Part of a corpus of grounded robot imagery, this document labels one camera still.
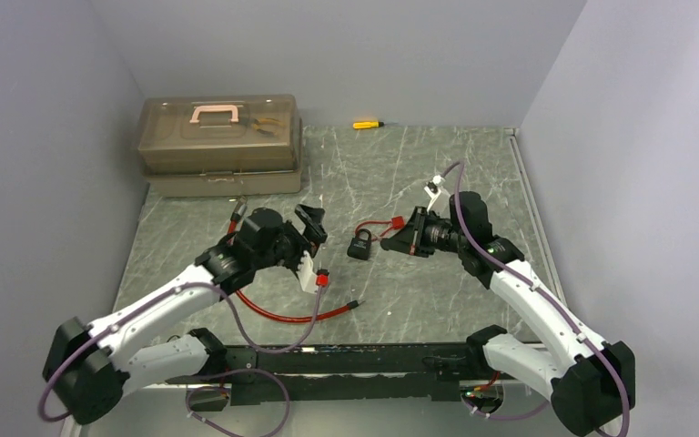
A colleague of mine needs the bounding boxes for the yellow handled pliers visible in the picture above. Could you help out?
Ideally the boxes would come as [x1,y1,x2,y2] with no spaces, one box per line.
[248,117,286,137]

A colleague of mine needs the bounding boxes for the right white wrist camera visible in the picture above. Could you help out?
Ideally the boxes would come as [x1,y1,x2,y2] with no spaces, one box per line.
[424,174,450,216]

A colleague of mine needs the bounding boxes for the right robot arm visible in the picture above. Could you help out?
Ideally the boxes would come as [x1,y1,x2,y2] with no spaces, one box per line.
[380,191,636,436]

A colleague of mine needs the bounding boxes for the black padlock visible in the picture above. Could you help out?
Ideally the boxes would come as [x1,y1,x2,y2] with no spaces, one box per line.
[347,229,373,260]

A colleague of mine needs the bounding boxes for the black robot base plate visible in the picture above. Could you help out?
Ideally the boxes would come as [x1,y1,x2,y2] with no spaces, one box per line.
[165,342,522,406]

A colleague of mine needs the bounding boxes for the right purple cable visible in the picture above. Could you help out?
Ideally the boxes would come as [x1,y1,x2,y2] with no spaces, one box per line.
[440,160,633,437]

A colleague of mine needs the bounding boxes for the yellow handled screwdriver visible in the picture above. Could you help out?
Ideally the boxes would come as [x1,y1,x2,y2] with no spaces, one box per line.
[352,120,385,130]

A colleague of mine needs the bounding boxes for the brown translucent plastic toolbox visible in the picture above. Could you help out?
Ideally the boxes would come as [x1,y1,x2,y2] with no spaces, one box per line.
[135,94,305,198]

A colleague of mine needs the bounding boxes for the red cord with tag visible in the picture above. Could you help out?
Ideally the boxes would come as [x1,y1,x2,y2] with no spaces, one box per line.
[354,216,407,244]

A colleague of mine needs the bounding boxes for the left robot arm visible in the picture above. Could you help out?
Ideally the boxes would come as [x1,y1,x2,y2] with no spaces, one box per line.
[37,204,329,424]

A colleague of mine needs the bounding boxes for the red cable lock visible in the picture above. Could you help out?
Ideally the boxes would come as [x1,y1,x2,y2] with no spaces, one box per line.
[226,196,367,324]

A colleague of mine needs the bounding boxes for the pink toolbox handle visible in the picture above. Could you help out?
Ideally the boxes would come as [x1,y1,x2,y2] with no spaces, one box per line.
[189,104,239,125]

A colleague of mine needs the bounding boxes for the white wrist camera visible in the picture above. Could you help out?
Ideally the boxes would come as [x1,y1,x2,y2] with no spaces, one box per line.
[296,250,329,294]
[424,174,450,216]

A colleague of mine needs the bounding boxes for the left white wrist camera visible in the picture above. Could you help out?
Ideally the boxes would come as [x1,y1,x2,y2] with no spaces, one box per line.
[296,250,329,294]

